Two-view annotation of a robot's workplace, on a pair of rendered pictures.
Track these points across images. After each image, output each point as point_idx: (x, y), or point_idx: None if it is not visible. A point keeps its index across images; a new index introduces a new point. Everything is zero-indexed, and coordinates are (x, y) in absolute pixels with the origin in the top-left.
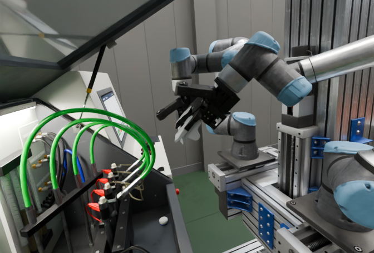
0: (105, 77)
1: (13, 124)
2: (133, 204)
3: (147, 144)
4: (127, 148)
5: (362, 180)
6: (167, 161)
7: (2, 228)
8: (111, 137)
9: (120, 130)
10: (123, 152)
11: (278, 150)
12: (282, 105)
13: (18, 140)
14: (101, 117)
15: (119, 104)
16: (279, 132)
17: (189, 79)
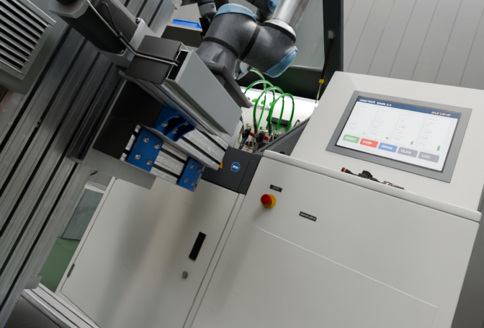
0: (462, 92)
1: (299, 110)
2: None
3: (386, 182)
4: (351, 166)
5: None
6: (302, 160)
7: None
8: (313, 123)
9: (364, 142)
10: (292, 128)
11: (161, 34)
12: None
13: (296, 120)
14: (320, 105)
15: (474, 141)
16: (173, 11)
17: (258, 21)
